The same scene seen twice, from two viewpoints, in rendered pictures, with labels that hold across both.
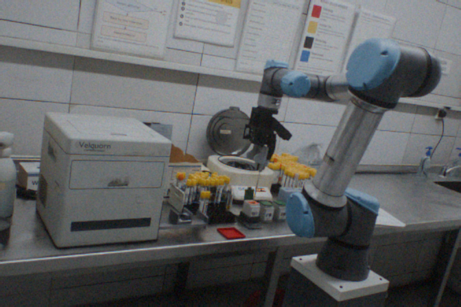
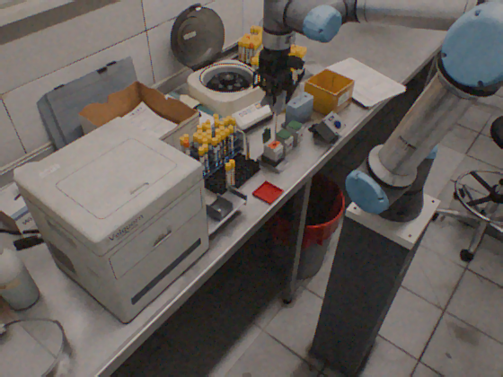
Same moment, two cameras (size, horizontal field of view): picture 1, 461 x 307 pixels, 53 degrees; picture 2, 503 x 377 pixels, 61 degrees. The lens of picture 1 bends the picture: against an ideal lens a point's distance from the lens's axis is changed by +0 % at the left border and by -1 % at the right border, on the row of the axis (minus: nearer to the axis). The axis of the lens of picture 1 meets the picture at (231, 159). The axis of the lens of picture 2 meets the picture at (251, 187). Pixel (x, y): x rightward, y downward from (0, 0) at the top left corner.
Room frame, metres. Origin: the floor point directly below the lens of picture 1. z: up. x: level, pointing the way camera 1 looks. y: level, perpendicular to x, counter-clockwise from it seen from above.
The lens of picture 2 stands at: (0.54, 0.27, 1.77)
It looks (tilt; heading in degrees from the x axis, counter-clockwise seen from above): 44 degrees down; 343
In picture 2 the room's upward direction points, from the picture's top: 1 degrees clockwise
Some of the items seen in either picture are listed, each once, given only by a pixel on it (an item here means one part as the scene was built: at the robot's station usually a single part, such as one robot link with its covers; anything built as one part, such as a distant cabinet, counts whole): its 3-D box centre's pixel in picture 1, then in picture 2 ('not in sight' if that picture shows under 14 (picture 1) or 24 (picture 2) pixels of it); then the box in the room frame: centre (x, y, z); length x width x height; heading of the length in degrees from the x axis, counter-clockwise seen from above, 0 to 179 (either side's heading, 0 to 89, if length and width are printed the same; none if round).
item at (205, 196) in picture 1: (210, 203); (232, 163); (1.48, 0.04, 0.93); 0.17 x 0.09 x 0.11; 126
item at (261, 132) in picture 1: (262, 126); (273, 68); (1.49, -0.08, 1.22); 0.09 x 0.08 x 0.12; 126
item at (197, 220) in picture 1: (173, 218); (214, 214); (1.31, 0.14, 0.92); 0.21 x 0.07 x 0.05; 126
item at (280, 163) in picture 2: (249, 218); (272, 159); (1.51, -0.10, 0.89); 0.09 x 0.05 x 0.04; 36
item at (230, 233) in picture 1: (230, 233); (268, 192); (1.38, -0.04, 0.88); 0.07 x 0.07 x 0.01; 36
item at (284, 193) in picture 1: (290, 201); (298, 112); (1.69, -0.25, 0.92); 0.10 x 0.07 x 0.10; 120
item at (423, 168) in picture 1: (425, 162); not in sight; (2.89, -1.20, 0.97); 0.08 x 0.07 x 0.20; 129
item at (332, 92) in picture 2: not in sight; (328, 92); (1.78, -0.40, 0.93); 0.13 x 0.13 x 0.10; 32
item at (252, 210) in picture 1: (250, 210); (272, 152); (1.51, -0.10, 0.92); 0.05 x 0.04 x 0.06; 36
